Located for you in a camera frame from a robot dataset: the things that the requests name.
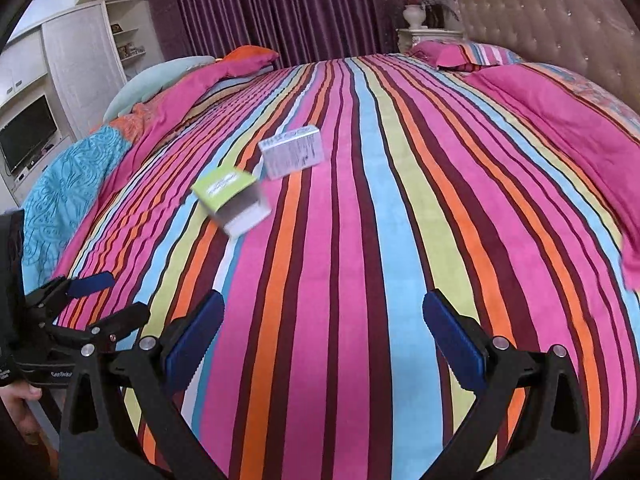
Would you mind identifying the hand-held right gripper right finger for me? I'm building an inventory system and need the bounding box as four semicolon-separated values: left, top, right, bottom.
417;289;594;480

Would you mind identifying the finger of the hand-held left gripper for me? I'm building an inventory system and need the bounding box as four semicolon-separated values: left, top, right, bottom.
45;302;151;350
25;272;116;322

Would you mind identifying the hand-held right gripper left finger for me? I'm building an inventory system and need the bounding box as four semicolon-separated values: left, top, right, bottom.
59;289;226;480

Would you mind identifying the person's left hand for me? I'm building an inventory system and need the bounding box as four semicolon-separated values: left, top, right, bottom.
0;383;44;443

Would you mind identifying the teal and pink quilt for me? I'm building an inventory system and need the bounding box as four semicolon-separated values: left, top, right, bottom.
20;57;273;281

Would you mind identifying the striped multicolour blanket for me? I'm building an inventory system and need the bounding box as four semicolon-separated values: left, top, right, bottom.
52;52;640;480

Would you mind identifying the black television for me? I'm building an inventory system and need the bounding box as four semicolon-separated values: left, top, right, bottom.
0;94;59;174

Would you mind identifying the lime green open carton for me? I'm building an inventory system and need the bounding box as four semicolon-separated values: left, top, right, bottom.
191;167;272;239

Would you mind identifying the light green pillow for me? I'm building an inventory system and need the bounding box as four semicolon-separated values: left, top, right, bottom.
102;55;216;124

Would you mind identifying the silver grey medicine box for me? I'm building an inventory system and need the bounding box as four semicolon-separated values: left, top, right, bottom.
259;125;323;181

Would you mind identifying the orange pillow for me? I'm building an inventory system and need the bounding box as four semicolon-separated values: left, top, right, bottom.
222;45;280;69

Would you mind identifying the pink striped pillow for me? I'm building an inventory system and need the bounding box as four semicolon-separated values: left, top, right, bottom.
410;40;526;71

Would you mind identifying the white nightstand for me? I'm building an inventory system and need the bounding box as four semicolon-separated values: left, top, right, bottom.
397;27;466;54

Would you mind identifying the purple curtain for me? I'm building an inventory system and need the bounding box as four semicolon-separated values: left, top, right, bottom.
147;0;401;69

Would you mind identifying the beige tufted headboard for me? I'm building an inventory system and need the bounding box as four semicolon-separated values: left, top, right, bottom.
452;0;640;111

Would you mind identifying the white wall cabinet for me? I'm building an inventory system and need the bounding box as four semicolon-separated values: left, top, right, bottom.
0;0;151;211

